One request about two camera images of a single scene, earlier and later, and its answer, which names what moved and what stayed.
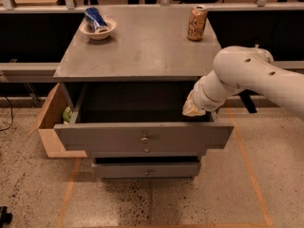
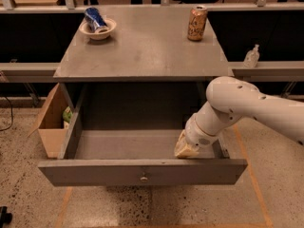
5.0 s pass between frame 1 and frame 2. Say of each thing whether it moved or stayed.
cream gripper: moved
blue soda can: stayed
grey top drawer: moved
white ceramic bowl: stayed
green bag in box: stayed
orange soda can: stayed
